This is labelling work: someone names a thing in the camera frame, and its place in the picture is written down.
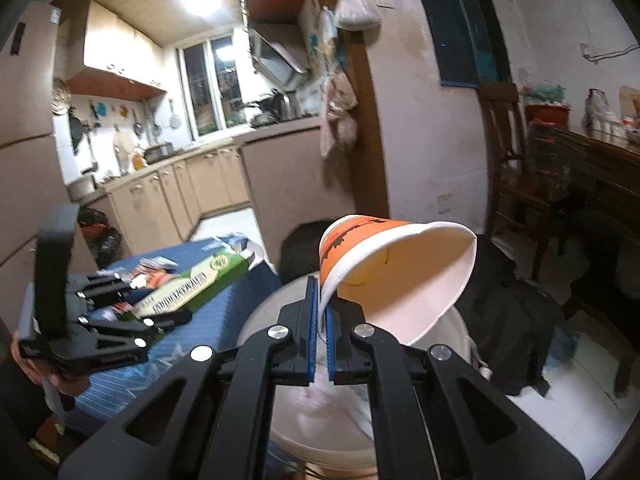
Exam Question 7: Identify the long green carton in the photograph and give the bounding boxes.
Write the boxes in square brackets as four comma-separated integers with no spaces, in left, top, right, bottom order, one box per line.
[127,252,251,333]

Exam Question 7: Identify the black trash bag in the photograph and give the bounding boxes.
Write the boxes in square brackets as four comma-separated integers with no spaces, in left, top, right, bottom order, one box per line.
[77,205,108,228]
[87,227,123,268]

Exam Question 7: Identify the person's left hand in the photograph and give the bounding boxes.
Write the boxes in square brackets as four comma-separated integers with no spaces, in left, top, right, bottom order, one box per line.
[10,332,93,398]

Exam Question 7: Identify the colourful snack packet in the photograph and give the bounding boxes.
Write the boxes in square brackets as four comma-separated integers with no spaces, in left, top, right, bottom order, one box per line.
[120,256,178,291]

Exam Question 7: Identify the hanging clear plastic bag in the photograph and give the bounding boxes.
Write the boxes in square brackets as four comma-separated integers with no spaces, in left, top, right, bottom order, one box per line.
[334,0,382,31]

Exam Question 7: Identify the dark wooden sideboard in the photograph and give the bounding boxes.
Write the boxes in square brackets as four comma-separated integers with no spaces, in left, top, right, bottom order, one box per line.
[527,120,640,401]

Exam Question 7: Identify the crumpled white paper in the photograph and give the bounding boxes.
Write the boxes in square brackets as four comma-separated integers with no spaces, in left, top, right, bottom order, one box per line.
[215,234,268,266]

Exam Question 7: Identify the steel range hood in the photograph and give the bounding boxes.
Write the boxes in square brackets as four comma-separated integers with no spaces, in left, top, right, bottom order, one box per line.
[247,27,308,88]

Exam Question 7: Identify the hanging pink plastic bag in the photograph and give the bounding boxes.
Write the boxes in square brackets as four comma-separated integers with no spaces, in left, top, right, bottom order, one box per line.
[319,67,360,161]

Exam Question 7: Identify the beige refrigerator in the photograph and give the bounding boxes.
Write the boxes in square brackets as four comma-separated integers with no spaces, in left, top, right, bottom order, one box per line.
[0,0,98,341]

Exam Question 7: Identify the kitchen window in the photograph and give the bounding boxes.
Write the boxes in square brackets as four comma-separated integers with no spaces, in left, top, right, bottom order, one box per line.
[175,32,248,141]

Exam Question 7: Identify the steel kettle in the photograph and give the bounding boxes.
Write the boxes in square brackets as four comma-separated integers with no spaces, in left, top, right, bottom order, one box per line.
[277,91,301,121]

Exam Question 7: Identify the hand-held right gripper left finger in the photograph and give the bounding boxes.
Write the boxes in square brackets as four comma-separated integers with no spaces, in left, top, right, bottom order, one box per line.
[57,275,321,480]

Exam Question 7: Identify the beige wall cabinets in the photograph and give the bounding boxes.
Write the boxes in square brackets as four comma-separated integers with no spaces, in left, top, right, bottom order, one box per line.
[65,0,168,102]

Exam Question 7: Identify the orange paper cup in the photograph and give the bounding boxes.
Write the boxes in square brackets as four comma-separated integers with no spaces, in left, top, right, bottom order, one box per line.
[318,215,477,347]

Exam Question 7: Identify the beige base cabinets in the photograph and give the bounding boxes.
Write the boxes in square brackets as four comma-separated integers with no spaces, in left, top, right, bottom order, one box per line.
[95,145,251,256]

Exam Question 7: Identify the grey metal pot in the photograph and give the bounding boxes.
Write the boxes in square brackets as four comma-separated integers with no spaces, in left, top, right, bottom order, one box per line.
[66,174,97,201]

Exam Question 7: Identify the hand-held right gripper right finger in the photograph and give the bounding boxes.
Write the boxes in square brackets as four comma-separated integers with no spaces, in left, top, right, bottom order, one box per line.
[324,300,586,480]

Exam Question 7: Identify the red basin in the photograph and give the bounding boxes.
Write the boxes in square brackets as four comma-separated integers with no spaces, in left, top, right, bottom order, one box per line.
[524,102,572,126]

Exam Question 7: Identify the wooden chair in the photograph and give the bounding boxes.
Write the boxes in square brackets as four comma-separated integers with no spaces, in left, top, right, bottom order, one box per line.
[477,80,566,281]

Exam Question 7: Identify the white trash bin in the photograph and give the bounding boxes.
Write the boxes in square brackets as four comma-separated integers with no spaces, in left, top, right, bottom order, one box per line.
[235,275,493,480]

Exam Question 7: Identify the blue checked tablecloth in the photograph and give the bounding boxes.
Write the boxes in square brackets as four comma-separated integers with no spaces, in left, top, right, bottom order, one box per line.
[50,237,281,480]

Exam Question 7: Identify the steel cooking pot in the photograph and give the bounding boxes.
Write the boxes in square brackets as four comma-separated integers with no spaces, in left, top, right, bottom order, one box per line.
[144,142,175,165]

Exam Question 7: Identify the dark door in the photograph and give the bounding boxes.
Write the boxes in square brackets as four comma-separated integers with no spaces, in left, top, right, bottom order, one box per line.
[407,0,511,86]

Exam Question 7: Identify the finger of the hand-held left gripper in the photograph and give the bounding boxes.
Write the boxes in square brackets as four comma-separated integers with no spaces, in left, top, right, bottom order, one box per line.
[67,270,136,311]
[75,307,193,350]

